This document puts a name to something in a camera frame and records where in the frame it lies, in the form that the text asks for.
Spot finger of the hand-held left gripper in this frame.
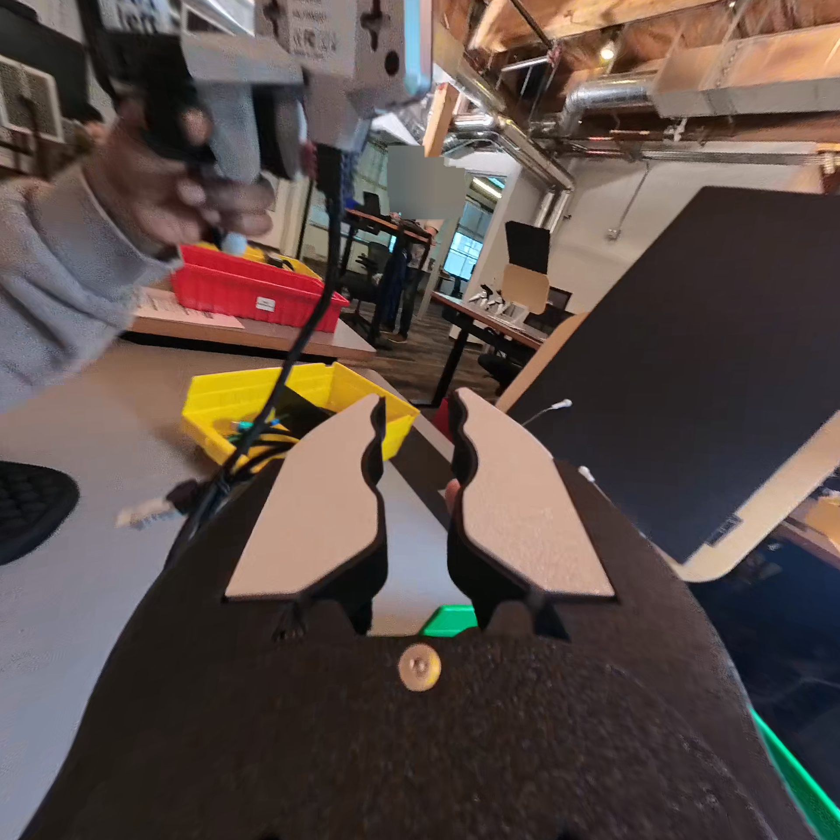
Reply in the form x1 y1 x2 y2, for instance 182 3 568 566
180 33 306 86

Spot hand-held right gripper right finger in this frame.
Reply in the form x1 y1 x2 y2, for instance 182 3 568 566
446 387 618 634

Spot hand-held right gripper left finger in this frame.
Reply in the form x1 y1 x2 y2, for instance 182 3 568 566
224 392 389 636

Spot black adapter hub with cable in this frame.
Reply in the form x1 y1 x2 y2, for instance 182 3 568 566
115 0 434 532

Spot green plastic bin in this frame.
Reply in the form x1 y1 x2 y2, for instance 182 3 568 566
420 605 840 840

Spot yellow plastic bin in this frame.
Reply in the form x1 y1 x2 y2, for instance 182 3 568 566
197 241 322 280
180 361 421 470

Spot person's left forearm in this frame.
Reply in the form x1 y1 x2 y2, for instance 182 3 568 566
0 167 183 411

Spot person's left hand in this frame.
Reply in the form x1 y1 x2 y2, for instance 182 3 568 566
84 97 277 257

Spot black bin divider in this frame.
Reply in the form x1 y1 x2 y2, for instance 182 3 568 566
269 387 337 435

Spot black office chair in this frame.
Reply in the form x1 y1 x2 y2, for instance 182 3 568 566
478 328 527 396

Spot red plastic bin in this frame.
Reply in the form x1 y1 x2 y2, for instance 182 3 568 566
171 244 350 332

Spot wooden desk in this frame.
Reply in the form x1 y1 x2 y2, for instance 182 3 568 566
125 282 378 365

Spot brown desk black legs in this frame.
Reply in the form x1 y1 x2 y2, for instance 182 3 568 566
430 292 549 408

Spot clear rack with devices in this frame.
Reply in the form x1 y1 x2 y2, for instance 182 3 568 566
469 284 526 324

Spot wood-rimmed black board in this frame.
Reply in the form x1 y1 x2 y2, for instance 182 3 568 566
495 187 840 583

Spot tan rounded board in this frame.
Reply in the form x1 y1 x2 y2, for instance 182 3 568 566
502 262 550 315

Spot black mesh cushion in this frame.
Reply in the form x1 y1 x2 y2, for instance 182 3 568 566
0 461 81 565

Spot black wall panel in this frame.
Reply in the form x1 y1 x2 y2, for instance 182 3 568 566
504 222 551 273

